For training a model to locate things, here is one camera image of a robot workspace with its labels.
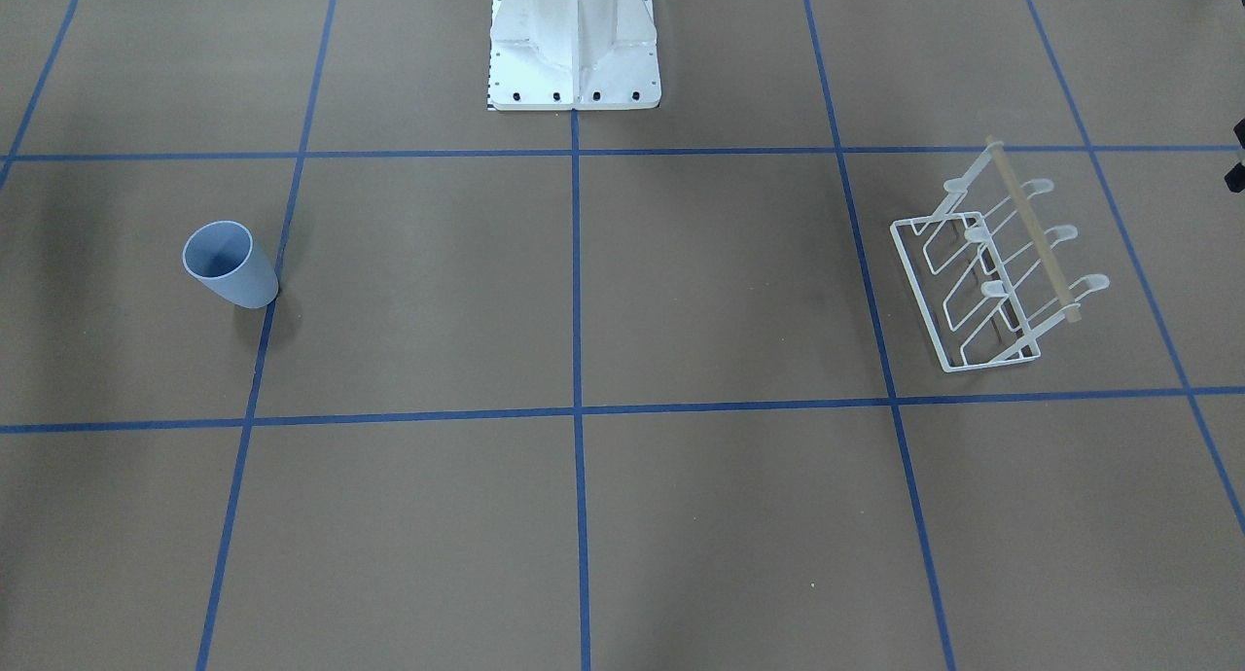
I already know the light blue plastic cup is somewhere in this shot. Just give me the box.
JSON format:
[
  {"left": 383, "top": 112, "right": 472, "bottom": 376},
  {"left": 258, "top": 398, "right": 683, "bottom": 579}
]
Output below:
[{"left": 182, "top": 220, "right": 279, "bottom": 309}]

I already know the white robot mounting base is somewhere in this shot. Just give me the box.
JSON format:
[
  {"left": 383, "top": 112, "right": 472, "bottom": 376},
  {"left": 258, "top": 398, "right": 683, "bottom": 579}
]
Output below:
[{"left": 486, "top": 0, "right": 662, "bottom": 112}]

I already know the black object at edge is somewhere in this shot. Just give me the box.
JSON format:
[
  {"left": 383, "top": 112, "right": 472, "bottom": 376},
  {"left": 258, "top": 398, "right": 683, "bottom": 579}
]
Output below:
[{"left": 1224, "top": 120, "right": 1245, "bottom": 194}]

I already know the white wire cup rack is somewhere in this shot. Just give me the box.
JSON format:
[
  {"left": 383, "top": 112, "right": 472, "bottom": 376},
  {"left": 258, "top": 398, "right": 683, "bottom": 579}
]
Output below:
[{"left": 889, "top": 136, "right": 1111, "bottom": 373}]

